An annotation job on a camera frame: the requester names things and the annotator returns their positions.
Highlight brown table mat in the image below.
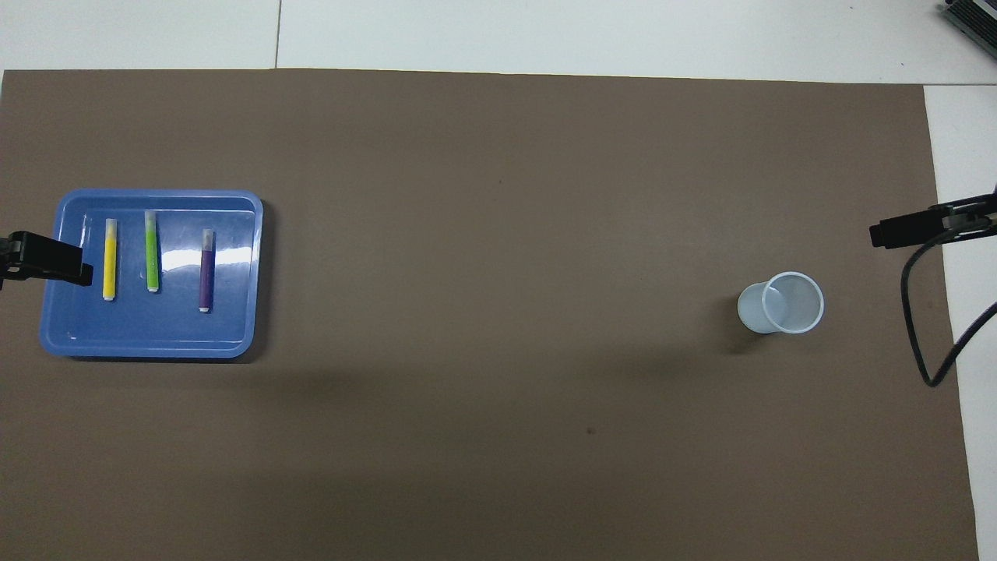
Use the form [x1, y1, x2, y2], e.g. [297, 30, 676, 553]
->
[0, 69, 981, 561]

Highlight green marker pen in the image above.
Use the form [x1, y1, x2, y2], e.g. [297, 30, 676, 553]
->
[144, 210, 161, 294]

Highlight grey ribbed device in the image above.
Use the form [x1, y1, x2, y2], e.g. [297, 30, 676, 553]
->
[937, 0, 997, 49]

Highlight blue plastic tray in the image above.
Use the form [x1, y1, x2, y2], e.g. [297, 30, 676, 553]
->
[39, 189, 264, 360]

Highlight translucent plastic cup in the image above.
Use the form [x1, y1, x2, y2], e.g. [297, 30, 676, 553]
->
[737, 271, 825, 336]

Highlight yellow marker pen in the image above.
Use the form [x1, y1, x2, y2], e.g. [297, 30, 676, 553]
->
[102, 218, 120, 302]

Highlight purple marker pen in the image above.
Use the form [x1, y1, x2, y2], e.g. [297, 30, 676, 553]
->
[198, 228, 216, 313]

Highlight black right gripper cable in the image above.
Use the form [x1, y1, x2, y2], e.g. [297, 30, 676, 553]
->
[900, 231, 997, 388]

